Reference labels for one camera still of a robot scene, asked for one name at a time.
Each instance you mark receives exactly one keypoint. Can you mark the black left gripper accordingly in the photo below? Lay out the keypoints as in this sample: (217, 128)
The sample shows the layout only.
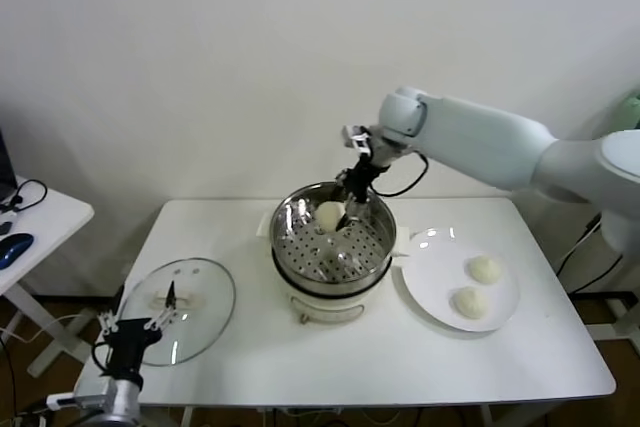
(132, 347)

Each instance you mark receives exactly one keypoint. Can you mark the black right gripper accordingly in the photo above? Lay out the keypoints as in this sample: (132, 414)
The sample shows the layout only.
(360, 179)

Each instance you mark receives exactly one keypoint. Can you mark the white steamed baozi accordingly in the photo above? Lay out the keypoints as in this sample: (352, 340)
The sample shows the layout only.
(329, 216)
(470, 302)
(484, 270)

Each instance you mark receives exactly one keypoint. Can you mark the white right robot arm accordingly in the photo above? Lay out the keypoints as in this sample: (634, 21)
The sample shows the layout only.
(475, 137)

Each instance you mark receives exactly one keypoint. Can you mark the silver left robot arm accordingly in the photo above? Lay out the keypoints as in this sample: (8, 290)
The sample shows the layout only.
(112, 402)

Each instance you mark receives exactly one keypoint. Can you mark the stainless steel steamer basket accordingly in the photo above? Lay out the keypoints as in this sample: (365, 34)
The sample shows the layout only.
(290, 227)

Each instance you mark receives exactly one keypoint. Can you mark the glass pot lid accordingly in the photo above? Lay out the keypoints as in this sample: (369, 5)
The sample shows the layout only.
(205, 317)

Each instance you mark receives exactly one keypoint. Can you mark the white electric cooking pot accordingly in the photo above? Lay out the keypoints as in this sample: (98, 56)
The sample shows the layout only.
(325, 309)

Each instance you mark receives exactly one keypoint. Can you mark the white round plate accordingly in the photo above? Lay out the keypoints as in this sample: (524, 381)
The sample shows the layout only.
(430, 292)

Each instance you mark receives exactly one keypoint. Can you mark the white side table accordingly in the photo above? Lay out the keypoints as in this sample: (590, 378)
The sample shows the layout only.
(50, 227)

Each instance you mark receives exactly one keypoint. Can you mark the blue computer mouse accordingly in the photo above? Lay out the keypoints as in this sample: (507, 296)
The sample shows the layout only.
(14, 248)

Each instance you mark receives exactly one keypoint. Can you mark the small black device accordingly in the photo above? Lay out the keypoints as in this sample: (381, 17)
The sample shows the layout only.
(5, 228)

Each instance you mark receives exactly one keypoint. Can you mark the black laptop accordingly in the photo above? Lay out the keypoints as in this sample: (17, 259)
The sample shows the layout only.
(6, 167)

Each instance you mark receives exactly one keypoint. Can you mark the pale green box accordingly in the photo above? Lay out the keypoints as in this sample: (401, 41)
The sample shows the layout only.
(631, 112)

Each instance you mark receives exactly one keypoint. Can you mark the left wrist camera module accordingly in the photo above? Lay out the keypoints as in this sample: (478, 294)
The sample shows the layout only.
(61, 402)

